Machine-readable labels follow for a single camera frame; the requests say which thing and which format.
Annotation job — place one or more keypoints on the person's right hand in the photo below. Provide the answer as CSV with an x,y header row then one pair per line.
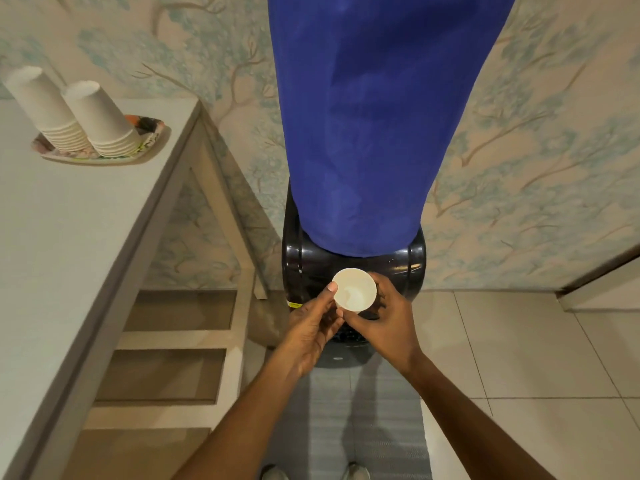
x,y
390,329

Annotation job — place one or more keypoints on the person's left hand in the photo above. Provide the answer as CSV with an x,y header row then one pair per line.
x,y
305,334

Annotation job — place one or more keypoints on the person's left thumb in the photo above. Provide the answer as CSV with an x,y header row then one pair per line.
x,y
324,297

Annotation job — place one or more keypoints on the person's right thumb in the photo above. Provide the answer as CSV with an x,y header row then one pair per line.
x,y
352,320

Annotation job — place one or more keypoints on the white paper cup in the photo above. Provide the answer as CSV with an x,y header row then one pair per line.
x,y
354,292

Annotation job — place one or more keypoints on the person's left forearm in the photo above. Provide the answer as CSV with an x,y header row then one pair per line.
x,y
240,424

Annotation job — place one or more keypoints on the person's right forearm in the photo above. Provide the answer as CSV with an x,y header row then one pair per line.
x,y
470,424

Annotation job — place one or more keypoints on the black water dispenser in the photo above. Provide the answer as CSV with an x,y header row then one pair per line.
x,y
310,264

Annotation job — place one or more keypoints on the grey floor mat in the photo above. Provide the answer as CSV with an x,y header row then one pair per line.
x,y
340,419

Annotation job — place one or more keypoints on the person's right shoe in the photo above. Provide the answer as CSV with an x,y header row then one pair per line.
x,y
356,472

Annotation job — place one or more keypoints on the person's shoe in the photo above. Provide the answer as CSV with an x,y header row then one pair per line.
x,y
356,472
275,473

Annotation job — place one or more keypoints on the white table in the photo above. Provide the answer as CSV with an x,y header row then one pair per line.
x,y
170,339

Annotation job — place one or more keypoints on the person's left shoe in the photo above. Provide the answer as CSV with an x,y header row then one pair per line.
x,y
275,473

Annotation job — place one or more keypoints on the blue bottle cover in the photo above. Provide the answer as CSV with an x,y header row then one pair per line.
x,y
370,119

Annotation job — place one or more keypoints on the patterned paper tray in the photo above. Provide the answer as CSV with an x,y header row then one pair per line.
x,y
151,130

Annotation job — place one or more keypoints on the stack of white paper cups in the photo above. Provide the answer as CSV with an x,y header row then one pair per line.
x,y
37,102
97,117

